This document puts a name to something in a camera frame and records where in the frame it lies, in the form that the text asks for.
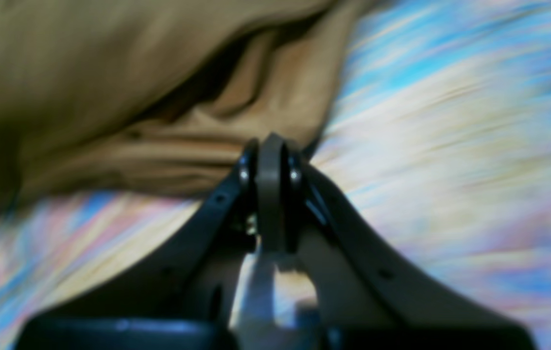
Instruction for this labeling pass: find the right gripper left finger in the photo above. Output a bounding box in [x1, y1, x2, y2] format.
[16, 140, 258, 350]

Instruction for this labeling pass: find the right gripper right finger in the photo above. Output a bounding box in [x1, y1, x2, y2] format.
[271, 134, 535, 350]

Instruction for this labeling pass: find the patterned tile tablecloth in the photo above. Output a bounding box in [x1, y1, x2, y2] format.
[0, 0, 551, 350]

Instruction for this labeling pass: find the brown t-shirt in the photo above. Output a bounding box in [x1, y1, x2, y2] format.
[0, 0, 373, 210]

